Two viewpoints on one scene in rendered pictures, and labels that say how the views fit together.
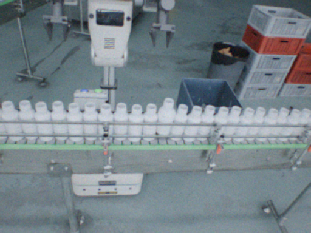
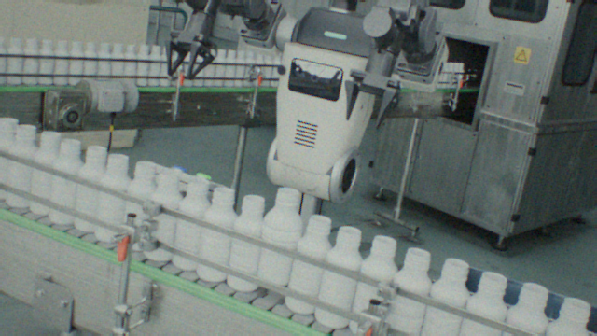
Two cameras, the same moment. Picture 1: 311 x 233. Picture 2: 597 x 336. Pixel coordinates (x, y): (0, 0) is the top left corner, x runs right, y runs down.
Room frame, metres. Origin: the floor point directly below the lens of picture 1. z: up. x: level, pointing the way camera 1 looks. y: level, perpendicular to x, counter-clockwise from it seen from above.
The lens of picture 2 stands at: (-0.10, -0.73, 1.54)
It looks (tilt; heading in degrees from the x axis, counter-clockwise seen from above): 14 degrees down; 37
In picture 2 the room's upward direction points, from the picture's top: 10 degrees clockwise
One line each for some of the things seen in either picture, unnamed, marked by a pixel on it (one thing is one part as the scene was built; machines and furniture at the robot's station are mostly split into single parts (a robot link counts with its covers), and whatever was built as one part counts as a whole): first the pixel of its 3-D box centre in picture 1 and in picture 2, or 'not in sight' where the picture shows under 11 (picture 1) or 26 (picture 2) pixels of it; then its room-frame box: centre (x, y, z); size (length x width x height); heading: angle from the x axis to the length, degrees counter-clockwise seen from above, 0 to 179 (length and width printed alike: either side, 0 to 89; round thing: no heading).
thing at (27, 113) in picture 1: (28, 119); (48, 173); (0.67, 0.48, 1.08); 0.06 x 0.06 x 0.17
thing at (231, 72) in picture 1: (223, 73); not in sight; (2.85, -0.75, 0.32); 0.45 x 0.45 x 0.64
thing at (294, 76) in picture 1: (298, 70); not in sight; (3.34, -1.91, 0.33); 0.61 x 0.41 x 0.22; 106
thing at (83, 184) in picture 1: (108, 148); not in sight; (1.36, 0.34, 0.24); 0.68 x 0.53 x 0.41; 13
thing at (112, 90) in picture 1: (108, 106); not in sight; (1.37, 0.34, 0.66); 0.11 x 0.11 x 0.40; 13
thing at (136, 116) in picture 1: (135, 123); (218, 233); (0.76, 0.08, 1.08); 0.06 x 0.06 x 0.17
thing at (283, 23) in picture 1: (279, 21); not in sight; (3.08, -1.25, 1.00); 0.61 x 0.41 x 0.22; 111
